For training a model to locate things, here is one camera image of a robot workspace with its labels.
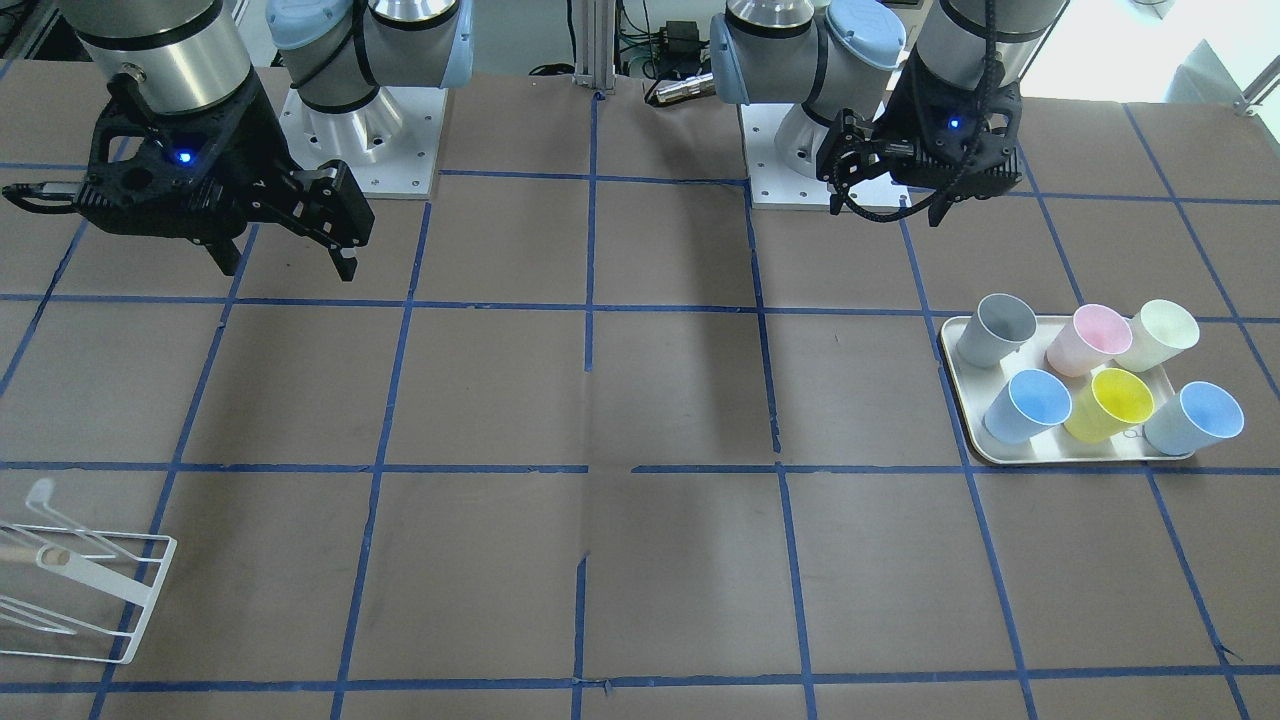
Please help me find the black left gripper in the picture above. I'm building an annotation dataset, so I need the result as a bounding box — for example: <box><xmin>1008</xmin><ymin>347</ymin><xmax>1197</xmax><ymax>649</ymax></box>
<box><xmin>817</xmin><ymin>61</ymin><xmax>1023</xmax><ymax>225</ymax></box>

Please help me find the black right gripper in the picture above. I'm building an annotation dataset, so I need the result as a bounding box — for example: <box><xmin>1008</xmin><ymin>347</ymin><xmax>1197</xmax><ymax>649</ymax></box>
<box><xmin>3</xmin><ymin>72</ymin><xmax>375</xmax><ymax>282</ymax></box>

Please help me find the light blue plastic cup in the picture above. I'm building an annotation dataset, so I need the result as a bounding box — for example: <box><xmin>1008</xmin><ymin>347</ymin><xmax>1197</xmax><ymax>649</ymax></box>
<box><xmin>982</xmin><ymin>368</ymin><xmax>1073</xmax><ymax>445</ymax></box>

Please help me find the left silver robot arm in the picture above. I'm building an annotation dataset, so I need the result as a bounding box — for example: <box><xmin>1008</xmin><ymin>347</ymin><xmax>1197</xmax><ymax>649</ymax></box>
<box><xmin>710</xmin><ymin>1</ymin><xmax>1065</xmax><ymax>227</ymax></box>

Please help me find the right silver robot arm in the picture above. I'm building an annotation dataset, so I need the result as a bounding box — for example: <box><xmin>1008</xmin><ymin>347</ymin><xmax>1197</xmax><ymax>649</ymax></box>
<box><xmin>3</xmin><ymin>1</ymin><xmax>474</xmax><ymax>282</ymax></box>

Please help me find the grey plastic cup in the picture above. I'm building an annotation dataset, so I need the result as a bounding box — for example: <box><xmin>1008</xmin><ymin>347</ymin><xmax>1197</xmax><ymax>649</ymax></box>
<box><xmin>957</xmin><ymin>293</ymin><xmax>1038</xmax><ymax>368</ymax></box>

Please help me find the pink plastic cup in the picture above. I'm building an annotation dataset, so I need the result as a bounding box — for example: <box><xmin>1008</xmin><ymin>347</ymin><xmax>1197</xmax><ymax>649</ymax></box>
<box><xmin>1044</xmin><ymin>304</ymin><xmax>1133</xmax><ymax>377</ymax></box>

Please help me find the cream plastic cup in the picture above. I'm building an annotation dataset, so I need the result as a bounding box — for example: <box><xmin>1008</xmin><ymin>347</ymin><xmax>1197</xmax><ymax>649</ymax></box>
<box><xmin>1115</xmin><ymin>299</ymin><xmax>1201</xmax><ymax>373</ymax></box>

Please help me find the yellow plastic cup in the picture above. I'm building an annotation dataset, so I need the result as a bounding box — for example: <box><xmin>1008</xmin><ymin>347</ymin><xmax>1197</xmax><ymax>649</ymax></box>
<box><xmin>1062</xmin><ymin>368</ymin><xmax>1156</xmax><ymax>445</ymax></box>

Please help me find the silver metal cylinder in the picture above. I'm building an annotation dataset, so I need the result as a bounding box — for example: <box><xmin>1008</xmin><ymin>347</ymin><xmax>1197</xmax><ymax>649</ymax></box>
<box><xmin>644</xmin><ymin>72</ymin><xmax>716</xmax><ymax>108</ymax></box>

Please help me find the black power adapter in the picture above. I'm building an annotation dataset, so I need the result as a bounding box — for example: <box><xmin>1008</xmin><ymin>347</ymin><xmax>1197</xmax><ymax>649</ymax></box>
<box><xmin>658</xmin><ymin>20</ymin><xmax>703</xmax><ymax>59</ymax></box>

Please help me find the cream plastic tray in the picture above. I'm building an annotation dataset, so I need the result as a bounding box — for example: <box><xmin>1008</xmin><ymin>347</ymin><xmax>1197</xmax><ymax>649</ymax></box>
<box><xmin>940</xmin><ymin>315</ymin><xmax>1194</xmax><ymax>465</ymax></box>

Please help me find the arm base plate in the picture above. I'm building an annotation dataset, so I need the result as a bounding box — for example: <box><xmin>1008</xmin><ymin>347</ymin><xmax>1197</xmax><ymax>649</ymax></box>
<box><xmin>739</xmin><ymin>100</ymin><xmax>911</xmax><ymax>213</ymax></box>
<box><xmin>279</xmin><ymin>87</ymin><xmax>451</xmax><ymax>201</ymax></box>

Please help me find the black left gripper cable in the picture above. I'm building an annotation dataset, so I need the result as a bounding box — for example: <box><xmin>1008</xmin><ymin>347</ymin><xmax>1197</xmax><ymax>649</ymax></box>
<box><xmin>835</xmin><ymin>0</ymin><xmax>1006</xmax><ymax>223</ymax></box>

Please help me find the aluminium frame post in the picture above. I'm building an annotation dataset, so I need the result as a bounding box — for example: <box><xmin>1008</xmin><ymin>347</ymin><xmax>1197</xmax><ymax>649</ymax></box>
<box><xmin>570</xmin><ymin>0</ymin><xmax>620</xmax><ymax>96</ymax></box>

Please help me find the white wire cup rack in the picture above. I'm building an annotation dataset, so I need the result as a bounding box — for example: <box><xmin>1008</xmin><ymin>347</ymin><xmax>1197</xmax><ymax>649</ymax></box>
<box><xmin>1</xmin><ymin>478</ymin><xmax>178</xmax><ymax>665</ymax></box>

